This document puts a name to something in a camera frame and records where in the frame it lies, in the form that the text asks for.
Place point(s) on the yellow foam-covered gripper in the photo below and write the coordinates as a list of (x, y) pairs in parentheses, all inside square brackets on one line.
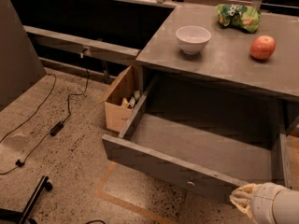
[(261, 202)]

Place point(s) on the grey top drawer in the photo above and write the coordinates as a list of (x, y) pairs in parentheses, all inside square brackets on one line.
[(204, 139)]

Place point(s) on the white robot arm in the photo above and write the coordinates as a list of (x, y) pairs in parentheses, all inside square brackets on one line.
[(267, 203)]

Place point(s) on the grey drawer cabinet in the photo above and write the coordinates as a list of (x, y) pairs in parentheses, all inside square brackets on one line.
[(226, 59)]

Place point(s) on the red apple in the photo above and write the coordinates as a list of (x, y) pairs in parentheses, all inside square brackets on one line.
[(262, 47)]

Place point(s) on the cardboard box with items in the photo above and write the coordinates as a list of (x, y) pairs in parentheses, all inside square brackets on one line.
[(118, 96)]

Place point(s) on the white ceramic bowl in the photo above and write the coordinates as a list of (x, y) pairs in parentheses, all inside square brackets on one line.
[(192, 39)]

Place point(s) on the green chip bag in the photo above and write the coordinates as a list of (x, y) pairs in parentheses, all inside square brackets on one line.
[(240, 16)]

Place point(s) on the black chair base leg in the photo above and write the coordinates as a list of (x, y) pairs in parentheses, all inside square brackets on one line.
[(20, 217)]

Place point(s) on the grey metal rail beam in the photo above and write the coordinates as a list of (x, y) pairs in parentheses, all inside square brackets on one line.
[(83, 46)]

